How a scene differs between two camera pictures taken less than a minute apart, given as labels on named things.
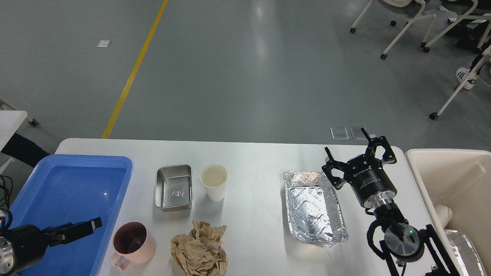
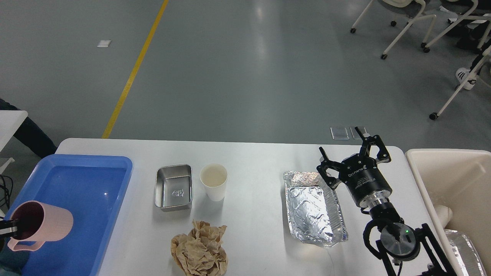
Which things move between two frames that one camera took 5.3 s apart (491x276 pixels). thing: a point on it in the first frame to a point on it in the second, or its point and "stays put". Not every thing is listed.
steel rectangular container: (173, 188) stays put
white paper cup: (213, 176) stays put
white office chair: (409, 10) stays put
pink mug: (132, 243) to (38, 222)
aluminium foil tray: (315, 214) stays put
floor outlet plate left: (339, 133) stays put
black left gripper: (21, 246) to (9, 227)
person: (23, 150) to (31, 134)
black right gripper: (364, 173) stays put
